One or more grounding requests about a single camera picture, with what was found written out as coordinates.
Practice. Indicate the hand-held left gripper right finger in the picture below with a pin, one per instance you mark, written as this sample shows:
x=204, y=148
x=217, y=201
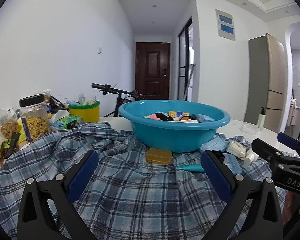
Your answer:
x=215, y=177

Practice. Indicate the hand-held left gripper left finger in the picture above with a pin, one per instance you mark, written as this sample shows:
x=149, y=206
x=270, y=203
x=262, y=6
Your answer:
x=82, y=175

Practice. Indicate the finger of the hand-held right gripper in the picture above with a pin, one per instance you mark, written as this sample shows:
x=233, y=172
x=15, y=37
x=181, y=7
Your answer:
x=265, y=150
x=288, y=141

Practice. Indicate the white bottle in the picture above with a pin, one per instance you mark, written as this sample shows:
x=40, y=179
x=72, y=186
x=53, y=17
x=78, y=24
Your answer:
x=251, y=157

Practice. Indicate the black box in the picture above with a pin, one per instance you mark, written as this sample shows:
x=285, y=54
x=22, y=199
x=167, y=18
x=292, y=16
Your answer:
x=218, y=156

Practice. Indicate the blue striped packet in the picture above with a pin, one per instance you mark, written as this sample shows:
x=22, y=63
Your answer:
x=232, y=163

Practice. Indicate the teal tube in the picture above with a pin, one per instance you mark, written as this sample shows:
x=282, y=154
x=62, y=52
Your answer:
x=190, y=167

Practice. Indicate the light blue tissue pack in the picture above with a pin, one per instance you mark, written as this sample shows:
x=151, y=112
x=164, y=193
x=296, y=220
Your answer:
x=213, y=145

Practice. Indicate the amber plastic soap box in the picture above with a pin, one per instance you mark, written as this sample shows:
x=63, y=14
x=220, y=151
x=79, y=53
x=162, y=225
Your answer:
x=184, y=117
x=158, y=156

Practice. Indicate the blue plastic basin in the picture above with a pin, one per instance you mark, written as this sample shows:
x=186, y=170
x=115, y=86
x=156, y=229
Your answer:
x=170, y=137

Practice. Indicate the person's right hand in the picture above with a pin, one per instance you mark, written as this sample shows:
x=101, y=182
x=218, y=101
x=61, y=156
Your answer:
x=291, y=207

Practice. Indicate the clear plastic container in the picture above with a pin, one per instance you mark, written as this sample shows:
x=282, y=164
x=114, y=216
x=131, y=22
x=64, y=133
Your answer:
x=251, y=128

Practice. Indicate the white cotton pad bag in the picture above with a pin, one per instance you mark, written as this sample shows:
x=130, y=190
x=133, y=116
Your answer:
x=236, y=149

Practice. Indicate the green pump bottle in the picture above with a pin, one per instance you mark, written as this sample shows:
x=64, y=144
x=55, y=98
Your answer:
x=261, y=121

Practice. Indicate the beige hanging towel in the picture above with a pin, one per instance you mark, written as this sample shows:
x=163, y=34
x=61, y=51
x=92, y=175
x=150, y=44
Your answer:
x=293, y=112

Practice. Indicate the green packet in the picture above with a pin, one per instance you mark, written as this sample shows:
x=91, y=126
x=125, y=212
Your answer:
x=67, y=122

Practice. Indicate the light blue wrapped pack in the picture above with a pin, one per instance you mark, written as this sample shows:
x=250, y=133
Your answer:
x=206, y=118

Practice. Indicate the blue plaid cloth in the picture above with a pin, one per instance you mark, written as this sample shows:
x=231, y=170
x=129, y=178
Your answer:
x=140, y=192

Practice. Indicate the yellow bucket green rim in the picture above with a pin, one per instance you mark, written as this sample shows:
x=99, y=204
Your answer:
x=85, y=113

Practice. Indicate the cream long box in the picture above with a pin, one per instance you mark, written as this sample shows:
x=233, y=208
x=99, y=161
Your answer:
x=190, y=121

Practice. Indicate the black rectangular case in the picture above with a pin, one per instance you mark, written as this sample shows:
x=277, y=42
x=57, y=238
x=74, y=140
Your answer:
x=193, y=117

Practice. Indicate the beige refrigerator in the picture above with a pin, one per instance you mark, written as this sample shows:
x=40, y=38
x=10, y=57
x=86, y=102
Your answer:
x=267, y=80

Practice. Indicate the clear jar with black lid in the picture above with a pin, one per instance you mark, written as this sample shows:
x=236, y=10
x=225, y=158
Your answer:
x=36, y=125

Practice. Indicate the yellow packet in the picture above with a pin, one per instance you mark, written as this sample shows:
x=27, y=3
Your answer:
x=23, y=132

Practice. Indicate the light blue tube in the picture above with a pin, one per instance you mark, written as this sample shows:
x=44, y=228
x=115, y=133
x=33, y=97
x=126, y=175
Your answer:
x=72, y=102

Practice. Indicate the clear plastic packets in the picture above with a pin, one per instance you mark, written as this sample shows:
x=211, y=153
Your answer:
x=86, y=100

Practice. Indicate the black plastic bag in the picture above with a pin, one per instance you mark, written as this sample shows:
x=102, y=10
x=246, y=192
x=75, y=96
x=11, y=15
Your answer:
x=57, y=103

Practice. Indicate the yellow cardboard box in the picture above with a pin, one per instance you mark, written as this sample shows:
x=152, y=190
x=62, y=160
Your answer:
x=173, y=113

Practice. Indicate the black tube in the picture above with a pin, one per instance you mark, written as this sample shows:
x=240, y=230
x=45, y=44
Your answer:
x=11, y=145

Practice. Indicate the black plush toy pink bow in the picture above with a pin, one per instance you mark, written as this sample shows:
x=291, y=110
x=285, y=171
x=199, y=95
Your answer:
x=165, y=117

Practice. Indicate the clear snack bag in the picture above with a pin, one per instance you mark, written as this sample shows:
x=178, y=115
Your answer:
x=45, y=96

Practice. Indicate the clear nut bag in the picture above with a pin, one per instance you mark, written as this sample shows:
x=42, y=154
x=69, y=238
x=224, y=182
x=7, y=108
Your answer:
x=7, y=127

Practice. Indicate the mop pole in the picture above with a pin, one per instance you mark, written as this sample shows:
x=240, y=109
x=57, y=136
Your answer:
x=189, y=82

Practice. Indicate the black framed glass door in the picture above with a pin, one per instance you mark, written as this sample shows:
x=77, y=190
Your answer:
x=185, y=60

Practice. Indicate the brown wooden door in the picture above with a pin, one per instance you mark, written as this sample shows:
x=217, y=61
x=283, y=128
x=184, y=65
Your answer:
x=152, y=70

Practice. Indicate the white light switch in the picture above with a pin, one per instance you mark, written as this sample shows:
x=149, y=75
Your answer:
x=99, y=50

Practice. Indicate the grey wall panel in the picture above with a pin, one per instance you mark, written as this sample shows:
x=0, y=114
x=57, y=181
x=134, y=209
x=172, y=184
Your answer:
x=225, y=25

